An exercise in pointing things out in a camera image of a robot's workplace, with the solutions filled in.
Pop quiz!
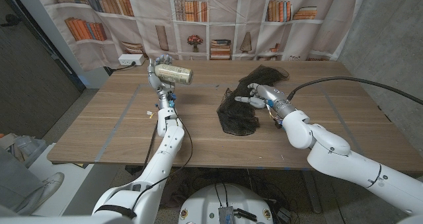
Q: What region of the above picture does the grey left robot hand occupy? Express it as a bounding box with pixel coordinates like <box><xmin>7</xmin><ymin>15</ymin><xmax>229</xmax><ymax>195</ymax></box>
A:
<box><xmin>147</xmin><ymin>54</ymin><xmax>178</xmax><ymax>110</ymax></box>

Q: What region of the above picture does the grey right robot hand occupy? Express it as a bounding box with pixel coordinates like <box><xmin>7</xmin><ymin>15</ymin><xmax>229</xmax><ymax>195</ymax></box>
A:
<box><xmin>234</xmin><ymin>83</ymin><xmax>297</xmax><ymax>120</ymax></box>

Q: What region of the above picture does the cream bottle with orange label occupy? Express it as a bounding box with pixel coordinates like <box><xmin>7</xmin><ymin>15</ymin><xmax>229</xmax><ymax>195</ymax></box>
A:
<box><xmin>153</xmin><ymin>63</ymin><xmax>194</xmax><ymax>85</ymax></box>

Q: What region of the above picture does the black mesh netting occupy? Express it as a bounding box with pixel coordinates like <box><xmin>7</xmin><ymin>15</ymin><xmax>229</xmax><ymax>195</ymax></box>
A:
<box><xmin>216</xmin><ymin>64</ymin><xmax>291</xmax><ymax>136</ymax></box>

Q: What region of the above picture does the white power strip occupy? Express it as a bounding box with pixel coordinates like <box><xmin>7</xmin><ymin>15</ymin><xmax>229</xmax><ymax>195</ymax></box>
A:
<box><xmin>118</xmin><ymin>54</ymin><xmax>145</xmax><ymax>67</ymax></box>

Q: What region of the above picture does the printed bookshelf backdrop curtain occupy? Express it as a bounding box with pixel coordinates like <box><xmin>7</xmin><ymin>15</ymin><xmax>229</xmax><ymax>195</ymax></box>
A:
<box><xmin>31</xmin><ymin>0</ymin><xmax>368</xmax><ymax>72</ymax></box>

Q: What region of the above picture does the grey table leg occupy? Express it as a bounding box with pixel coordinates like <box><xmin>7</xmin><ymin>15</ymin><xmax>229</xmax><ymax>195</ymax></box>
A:
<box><xmin>302</xmin><ymin>170</ymin><xmax>323</xmax><ymax>214</ymax></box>

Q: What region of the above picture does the white robot torso base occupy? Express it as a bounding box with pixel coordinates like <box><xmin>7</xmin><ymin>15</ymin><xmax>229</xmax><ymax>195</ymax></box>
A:
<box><xmin>178</xmin><ymin>183</ymin><xmax>274</xmax><ymax>224</ymax></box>

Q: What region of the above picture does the grey finned module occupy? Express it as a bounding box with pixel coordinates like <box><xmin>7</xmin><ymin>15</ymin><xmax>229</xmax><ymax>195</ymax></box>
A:
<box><xmin>217</xmin><ymin>206</ymin><xmax>235</xmax><ymax>224</ymax></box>

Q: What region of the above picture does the dark door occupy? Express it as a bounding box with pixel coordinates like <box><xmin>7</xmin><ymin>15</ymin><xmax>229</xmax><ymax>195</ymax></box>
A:
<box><xmin>0</xmin><ymin>0</ymin><xmax>87</xmax><ymax>139</ymax></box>

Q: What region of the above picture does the clear plastic container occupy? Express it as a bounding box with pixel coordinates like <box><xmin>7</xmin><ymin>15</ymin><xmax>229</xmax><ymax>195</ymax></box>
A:
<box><xmin>15</xmin><ymin>135</ymin><xmax>47</xmax><ymax>167</ymax></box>

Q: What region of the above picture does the white shoe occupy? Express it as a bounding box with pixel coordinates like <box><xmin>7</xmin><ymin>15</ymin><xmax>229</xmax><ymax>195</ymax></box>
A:
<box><xmin>15</xmin><ymin>172</ymin><xmax>65</xmax><ymax>215</ymax></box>

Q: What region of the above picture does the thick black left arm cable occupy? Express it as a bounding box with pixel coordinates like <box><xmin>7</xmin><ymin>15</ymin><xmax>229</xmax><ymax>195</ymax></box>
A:
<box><xmin>143</xmin><ymin>121</ymin><xmax>159</xmax><ymax>172</ymax></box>

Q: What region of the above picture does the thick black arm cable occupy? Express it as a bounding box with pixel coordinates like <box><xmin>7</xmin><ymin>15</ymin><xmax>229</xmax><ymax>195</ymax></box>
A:
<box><xmin>143</xmin><ymin>121</ymin><xmax>159</xmax><ymax>172</ymax></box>
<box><xmin>286</xmin><ymin>76</ymin><xmax>423</xmax><ymax>106</ymax></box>

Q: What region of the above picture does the black power strip cord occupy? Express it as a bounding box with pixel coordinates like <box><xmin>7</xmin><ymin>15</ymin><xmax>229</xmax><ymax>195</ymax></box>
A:
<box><xmin>104</xmin><ymin>61</ymin><xmax>137</xmax><ymax>76</ymax></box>

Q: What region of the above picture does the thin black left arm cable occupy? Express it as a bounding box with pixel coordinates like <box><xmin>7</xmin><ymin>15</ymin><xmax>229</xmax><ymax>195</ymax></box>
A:
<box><xmin>132</xmin><ymin>116</ymin><xmax>194</xmax><ymax>211</ymax></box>

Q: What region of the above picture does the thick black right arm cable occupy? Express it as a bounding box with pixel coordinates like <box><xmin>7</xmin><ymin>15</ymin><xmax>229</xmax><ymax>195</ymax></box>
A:
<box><xmin>286</xmin><ymin>76</ymin><xmax>423</xmax><ymax>106</ymax></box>

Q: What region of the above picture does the black door handle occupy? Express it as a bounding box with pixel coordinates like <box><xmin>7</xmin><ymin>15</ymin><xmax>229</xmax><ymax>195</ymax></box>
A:
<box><xmin>0</xmin><ymin>14</ymin><xmax>21</xmax><ymax>28</ymax></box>

